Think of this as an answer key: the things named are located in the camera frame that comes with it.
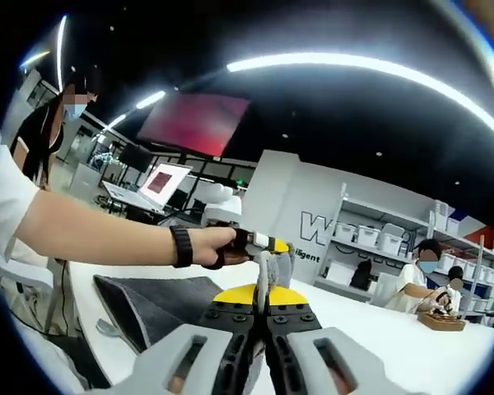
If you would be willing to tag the person's white shirt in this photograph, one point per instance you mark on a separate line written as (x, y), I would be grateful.
(8, 197)

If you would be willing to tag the row of white storage boxes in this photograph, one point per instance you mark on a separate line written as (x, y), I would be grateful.
(368, 234)

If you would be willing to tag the white flat box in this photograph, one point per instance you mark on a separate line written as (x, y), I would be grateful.
(342, 270)

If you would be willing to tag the red ceiling screen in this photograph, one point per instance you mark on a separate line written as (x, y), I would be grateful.
(193, 123)

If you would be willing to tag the white chair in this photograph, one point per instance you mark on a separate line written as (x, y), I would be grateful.
(24, 273)

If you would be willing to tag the person's dark trousers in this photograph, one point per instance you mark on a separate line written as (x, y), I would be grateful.
(82, 362)

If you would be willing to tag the long ceiling light strip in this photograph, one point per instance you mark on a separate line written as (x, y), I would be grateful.
(354, 68)

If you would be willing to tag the grey metal storage shelf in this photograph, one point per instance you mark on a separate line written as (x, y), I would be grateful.
(395, 218)

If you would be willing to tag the open laptop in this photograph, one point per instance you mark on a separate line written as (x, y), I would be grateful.
(164, 181)

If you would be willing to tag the person's left hand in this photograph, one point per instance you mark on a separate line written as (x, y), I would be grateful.
(208, 247)

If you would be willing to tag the wooden tray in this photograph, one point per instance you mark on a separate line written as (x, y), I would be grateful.
(442, 323)

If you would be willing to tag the black wristband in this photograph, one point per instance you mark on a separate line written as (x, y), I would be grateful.
(182, 247)

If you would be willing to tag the black backpack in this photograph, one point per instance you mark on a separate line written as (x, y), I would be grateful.
(361, 275)

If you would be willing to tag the grey towel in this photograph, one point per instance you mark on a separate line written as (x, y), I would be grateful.
(156, 300)

